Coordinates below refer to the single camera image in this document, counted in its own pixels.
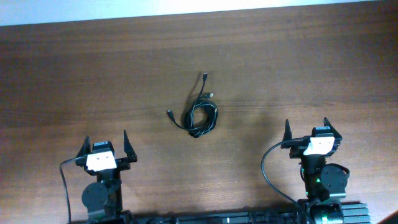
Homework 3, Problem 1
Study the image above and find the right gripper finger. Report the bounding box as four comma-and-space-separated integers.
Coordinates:
280, 119, 293, 149
323, 117, 343, 143

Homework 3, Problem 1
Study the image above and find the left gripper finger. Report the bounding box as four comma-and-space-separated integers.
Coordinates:
123, 130, 137, 162
76, 136, 91, 157

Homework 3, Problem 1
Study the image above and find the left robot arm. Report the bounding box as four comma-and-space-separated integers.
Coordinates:
75, 131, 137, 224

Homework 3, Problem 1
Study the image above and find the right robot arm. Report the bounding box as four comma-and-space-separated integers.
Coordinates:
281, 118, 349, 223

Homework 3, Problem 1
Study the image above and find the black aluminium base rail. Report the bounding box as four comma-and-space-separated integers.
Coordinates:
70, 202, 373, 224

